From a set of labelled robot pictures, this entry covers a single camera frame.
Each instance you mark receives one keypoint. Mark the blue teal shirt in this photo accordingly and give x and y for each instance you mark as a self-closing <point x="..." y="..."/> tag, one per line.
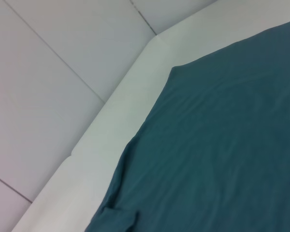
<point x="220" y="133"/>

